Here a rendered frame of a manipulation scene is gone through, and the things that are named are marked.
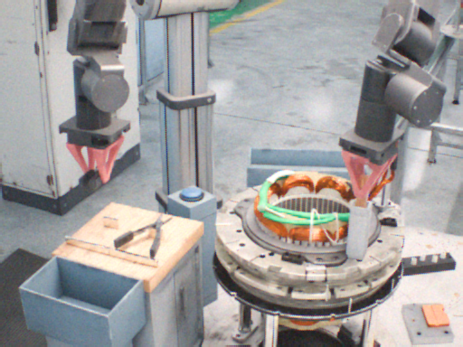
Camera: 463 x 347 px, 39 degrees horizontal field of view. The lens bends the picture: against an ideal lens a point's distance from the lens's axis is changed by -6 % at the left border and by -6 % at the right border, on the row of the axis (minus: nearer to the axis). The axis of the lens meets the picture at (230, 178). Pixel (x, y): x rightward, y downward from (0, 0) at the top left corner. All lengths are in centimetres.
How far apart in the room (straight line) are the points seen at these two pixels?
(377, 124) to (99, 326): 49
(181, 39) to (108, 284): 57
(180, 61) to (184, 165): 24
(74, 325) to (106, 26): 45
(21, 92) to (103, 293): 231
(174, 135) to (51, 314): 59
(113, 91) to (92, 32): 10
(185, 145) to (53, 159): 193
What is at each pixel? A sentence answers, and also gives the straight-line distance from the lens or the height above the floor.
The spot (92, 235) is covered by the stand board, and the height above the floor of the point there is 106.
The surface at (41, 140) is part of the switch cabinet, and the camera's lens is 336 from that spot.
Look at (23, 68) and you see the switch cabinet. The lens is 329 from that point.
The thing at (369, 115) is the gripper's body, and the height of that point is 134.
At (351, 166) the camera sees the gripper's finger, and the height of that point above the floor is 125.
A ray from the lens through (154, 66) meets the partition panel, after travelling 505.
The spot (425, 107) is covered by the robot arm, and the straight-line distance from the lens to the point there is 88.
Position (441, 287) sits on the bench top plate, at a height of 78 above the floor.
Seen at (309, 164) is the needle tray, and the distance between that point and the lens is 151.
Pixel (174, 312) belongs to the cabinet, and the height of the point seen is 94.
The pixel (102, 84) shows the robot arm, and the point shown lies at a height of 137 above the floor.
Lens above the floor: 166
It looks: 26 degrees down
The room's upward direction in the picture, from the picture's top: straight up
